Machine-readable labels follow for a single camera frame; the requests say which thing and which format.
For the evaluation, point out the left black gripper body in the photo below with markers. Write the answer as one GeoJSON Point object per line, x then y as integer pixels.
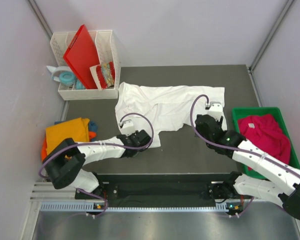
{"type": "Point", "coordinates": [134, 134]}

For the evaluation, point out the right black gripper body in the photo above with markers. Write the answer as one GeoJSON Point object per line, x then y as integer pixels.
{"type": "Point", "coordinates": [198, 131]}

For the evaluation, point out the white t shirt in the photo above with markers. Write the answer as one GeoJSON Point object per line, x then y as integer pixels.
{"type": "Point", "coordinates": [167, 108]}

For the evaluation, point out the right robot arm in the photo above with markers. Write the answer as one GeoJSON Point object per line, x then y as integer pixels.
{"type": "Point", "coordinates": [281, 185]}

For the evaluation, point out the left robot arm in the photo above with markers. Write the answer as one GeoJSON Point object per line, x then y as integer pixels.
{"type": "Point", "coordinates": [64, 165]}

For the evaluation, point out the pink t shirt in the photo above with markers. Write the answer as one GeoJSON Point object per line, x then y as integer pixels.
{"type": "Point", "coordinates": [265, 133]}

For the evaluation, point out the green plastic bin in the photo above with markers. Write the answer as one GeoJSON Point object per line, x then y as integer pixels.
{"type": "Point", "coordinates": [242, 112]}

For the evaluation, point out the red patterned booklet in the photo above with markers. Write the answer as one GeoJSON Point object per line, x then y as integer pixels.
{"type": "Point", "coordinates": [103, 75]}

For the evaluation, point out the white file organizer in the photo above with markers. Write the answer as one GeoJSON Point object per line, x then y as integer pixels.
{"type": "Point", "coordinates": [107, 51]}

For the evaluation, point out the light blue headphones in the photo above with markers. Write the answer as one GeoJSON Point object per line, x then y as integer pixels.
{"type": "Point", "coordinates": [65, 76]}

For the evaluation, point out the red plastic folder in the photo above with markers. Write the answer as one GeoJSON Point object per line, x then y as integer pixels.
{"type": "Point", "coordinates": [82, 54]}

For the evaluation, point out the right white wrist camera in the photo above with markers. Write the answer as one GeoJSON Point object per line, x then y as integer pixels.
{"type": "Point", "coordinates": [215, 110]}

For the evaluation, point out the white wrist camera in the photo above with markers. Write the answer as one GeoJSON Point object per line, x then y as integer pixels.
{"type": "Point", "coordinates": [215, 110]}
{"type": "Point", "coordinates": [126, 127]}

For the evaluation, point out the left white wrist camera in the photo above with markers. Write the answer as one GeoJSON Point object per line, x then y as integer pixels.
{"type": "Point", "coordinates": [126, 127]}

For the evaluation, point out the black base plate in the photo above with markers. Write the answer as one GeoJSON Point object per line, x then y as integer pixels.
{"type": "Point", "coordinates": [206, 186]}

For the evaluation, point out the white cable duct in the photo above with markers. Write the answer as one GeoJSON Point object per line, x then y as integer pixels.
{"type": "Point", "coordinates": [96, 208]}

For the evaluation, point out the aluminium frame rail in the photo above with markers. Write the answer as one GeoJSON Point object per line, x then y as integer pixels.
{"type": "Point", "coordinates": [271, 34]}

